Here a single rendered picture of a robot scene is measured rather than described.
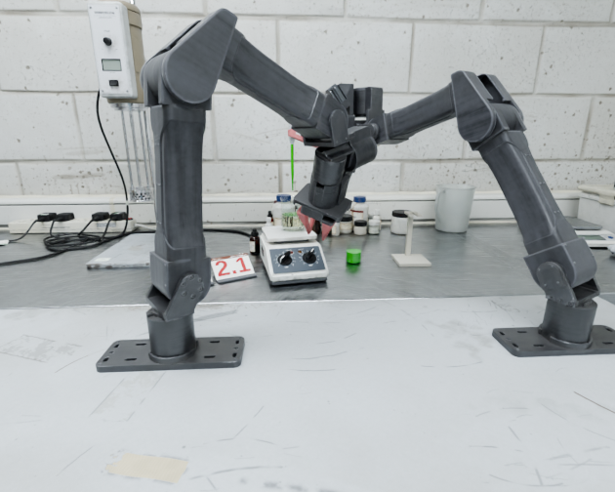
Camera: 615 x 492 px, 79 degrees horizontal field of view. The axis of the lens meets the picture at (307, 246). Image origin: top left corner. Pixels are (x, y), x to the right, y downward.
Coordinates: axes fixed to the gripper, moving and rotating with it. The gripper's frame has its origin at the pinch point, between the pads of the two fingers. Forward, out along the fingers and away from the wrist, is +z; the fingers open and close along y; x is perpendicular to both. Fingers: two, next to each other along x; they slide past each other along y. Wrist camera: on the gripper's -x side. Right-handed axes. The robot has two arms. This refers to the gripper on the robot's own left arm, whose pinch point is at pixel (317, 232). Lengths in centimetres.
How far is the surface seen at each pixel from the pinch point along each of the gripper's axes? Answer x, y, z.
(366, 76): -71, 19, -6
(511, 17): -103, -16, -26
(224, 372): 36.6, -3.7, -4.6
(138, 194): 3, 52, 12
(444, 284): -7.9, -28.4, 6.4
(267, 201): -34, 33, 30
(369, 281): -1.6, -13.6, 8.9
